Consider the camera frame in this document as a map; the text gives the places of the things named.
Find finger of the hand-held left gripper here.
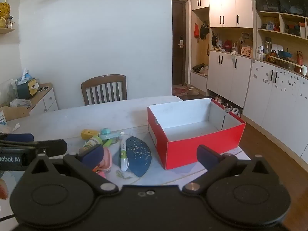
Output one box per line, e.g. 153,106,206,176
0,133,34,143
31,139,68,158

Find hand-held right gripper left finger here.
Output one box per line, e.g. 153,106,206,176
24,144,119,194

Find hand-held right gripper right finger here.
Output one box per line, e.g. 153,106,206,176
182,145,282,194

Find clear jar with green lid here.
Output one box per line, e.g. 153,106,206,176
82,136,104,152

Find pink plastic toy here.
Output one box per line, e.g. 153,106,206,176
93,147,113,174

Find red cardboard shoe box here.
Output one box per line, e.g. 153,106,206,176
147,98,246,171

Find yellow cheese-shaped toy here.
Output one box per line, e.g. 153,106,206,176
80,129,100,140

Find clear plastic tube case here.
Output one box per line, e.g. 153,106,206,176
98,131,125,141

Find white and green tube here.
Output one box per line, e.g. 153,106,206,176
119,135,130,172

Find brown cardboard box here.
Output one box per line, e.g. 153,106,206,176
0,105,30,124

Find clear plastic bag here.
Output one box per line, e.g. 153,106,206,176
10,98,32,108

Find small white side cabinet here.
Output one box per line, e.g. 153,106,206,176
0,83,59,116

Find dark blue speckled mat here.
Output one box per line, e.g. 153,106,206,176
113,136,152,177

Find blue and yellow tissue box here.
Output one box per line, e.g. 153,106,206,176
15,76,39,100

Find brown wooden chair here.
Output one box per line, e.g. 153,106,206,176
81,74,127,106

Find patterned doormat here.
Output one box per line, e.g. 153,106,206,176
172,87,188,96

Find white lower cabinet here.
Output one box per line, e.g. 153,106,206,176
206,50,252,109

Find curved white sideboard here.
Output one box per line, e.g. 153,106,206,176
243,59,308,159

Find dark brown door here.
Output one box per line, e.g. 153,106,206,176
172,0,192,86

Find yellow ornament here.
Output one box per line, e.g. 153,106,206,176
0,2,10,28

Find black hanging bag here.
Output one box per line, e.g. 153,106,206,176
199,22,209,40

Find wooden open shelf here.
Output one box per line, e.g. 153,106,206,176
254,11,308,40

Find white upper wall cabinets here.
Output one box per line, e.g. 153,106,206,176
191,0,254,28

